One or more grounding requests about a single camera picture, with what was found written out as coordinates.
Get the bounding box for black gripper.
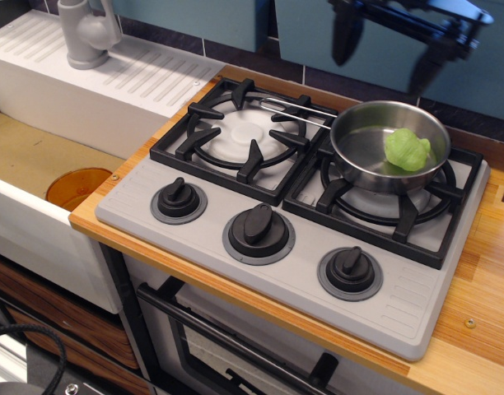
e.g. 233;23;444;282
329;1;494;95

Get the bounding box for stainless steel pot with handle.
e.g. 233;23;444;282
259;96;453;197

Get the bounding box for green toy cauliflower floret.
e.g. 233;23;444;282
384;128;432;172

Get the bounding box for black middle stove knob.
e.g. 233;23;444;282
222;203;296;266

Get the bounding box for black stove knob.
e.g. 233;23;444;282
222;203;296;266
150;177;208;225
317;246;384;302

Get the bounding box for black right stove knob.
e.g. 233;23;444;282
317;246;384;302

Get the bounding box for grey toy stove top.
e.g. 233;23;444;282
94;95;491;363

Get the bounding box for black left stove knob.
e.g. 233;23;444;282
150;177;208;225

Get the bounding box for black left burner grate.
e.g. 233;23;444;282
150;78;337;206

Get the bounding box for black burner grate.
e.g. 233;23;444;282
282;135;489;270
150;78;337;206

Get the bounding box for black right burner grate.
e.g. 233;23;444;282
282;135;489;270

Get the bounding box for grey toy faucet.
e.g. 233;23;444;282
58;0;122;70

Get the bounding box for white toy sink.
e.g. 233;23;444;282
0;11;222;314

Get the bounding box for orange plastic plate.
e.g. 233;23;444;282
45;167;112;211

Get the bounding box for wooden drawer fronts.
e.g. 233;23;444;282
0;255;150;394

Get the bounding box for oven door with black handle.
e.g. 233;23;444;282
124;257;413;394

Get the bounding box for black braided cable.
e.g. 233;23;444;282
0;323;68;392

